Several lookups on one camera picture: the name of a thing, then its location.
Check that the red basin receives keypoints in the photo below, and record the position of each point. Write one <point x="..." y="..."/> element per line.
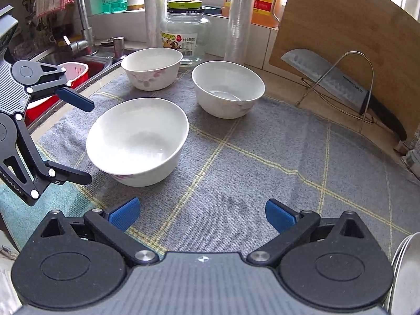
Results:
<point x="39" y="111"/>

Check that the grey checked cloth mat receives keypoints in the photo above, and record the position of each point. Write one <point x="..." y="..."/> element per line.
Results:
<point x="262" y="170"/>

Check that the person's light jacket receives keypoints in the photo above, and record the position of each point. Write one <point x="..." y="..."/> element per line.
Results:
<point x="6" y="269"/>

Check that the orange cooking oil bottle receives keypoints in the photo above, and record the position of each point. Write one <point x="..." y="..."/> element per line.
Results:
<point x="265" y="0"/>

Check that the metal faucet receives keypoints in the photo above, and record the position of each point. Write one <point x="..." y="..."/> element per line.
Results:
<point x="86" y="34"/>

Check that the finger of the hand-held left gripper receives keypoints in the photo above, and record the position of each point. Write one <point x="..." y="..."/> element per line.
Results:
<point x="69" y="175"/>
<point x="77" y="100"/>

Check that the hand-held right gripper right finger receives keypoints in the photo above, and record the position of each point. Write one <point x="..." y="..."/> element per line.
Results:
<point x="279" y="216"/>

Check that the white floral bowl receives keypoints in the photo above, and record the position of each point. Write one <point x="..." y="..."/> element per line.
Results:
<point x="131" y="137"/>
<point x="147" y="62"/>
<point x="226" y="78"/>

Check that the clear plastic wrap roll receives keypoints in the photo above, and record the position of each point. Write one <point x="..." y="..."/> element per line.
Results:
<point x="242" y="23"/>

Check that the bamboo cutting board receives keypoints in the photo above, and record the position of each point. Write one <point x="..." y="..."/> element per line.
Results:
<point x="328" y="16"/>

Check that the stainless steel sink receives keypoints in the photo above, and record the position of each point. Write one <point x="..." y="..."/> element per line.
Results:
<point x="101" y="60"/>

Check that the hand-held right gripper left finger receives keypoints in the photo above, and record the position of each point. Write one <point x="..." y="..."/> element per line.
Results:
<point x="126" y="212"/>

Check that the large glass jar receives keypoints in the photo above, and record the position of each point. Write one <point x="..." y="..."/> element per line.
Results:
<point x="183" y="26"/>

